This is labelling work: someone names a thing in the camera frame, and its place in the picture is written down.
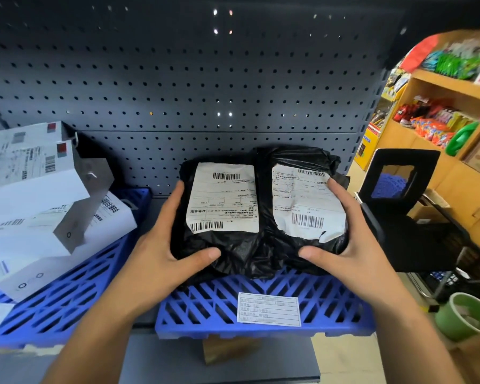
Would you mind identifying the flat cardboard piece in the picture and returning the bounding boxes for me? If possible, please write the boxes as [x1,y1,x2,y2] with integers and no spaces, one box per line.
[407,189,453,225]

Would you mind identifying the blue plastic pallet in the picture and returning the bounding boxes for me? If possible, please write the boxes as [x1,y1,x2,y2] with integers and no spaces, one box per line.
[0,187,153,350]
[155,269,377,340]

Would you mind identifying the red plastic bag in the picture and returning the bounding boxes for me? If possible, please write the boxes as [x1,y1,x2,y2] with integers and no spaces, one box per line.
[399,34,441,73]

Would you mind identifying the green cup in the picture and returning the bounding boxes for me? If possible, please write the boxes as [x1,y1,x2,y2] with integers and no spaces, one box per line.
[435,292,480,342]

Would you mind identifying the plain white box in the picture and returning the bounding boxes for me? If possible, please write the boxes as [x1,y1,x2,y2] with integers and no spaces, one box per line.
[0,140,91,228]
[0,122,79,156]

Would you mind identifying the brown taped cardboard box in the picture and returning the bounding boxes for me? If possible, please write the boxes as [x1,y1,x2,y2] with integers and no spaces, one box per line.
[0,342,65,357]

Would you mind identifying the person's left hand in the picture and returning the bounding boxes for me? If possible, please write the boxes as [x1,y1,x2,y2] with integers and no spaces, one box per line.
[114,180,223,319]

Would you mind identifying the brown cardboard box white label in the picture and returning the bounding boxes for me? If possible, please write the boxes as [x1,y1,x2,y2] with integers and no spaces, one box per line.
[202,335,261,365]

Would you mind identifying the pile of red snack packets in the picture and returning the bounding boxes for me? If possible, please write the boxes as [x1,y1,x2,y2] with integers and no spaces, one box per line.
[394,98,471,148]

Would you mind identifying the person's right forearm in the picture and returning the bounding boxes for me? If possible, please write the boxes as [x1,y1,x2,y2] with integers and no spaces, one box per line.
[372,295,465,384]

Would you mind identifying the wooden shelving unit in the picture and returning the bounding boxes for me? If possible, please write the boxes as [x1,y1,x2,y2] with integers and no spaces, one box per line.
[348,29,480,384]

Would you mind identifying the grey metal shelving unit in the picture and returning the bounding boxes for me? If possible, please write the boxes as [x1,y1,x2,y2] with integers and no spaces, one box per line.
[0,0,480,384]

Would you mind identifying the white box red grey label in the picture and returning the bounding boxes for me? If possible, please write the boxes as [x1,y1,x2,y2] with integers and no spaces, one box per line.
[0,191,138,302]

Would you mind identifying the green snack packets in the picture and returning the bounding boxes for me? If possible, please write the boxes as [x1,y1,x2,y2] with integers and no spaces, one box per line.
[422,43,480,81]

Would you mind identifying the slim green bottle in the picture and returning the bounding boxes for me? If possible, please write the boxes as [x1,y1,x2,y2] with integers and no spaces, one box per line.
[444,122,480,157]

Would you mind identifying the person's right hand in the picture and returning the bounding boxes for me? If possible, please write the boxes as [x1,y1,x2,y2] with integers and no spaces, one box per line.
[298,178,416,316]

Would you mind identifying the yellow blue display carton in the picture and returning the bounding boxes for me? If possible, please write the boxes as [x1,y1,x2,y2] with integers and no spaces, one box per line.
[354,67,411,171]

